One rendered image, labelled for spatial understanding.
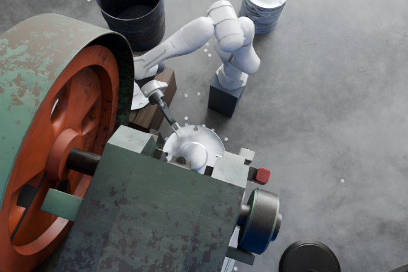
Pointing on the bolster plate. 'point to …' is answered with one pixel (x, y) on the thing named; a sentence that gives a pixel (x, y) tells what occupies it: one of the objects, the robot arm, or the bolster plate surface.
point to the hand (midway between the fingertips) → (177, 130)
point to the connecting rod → (180, 162)
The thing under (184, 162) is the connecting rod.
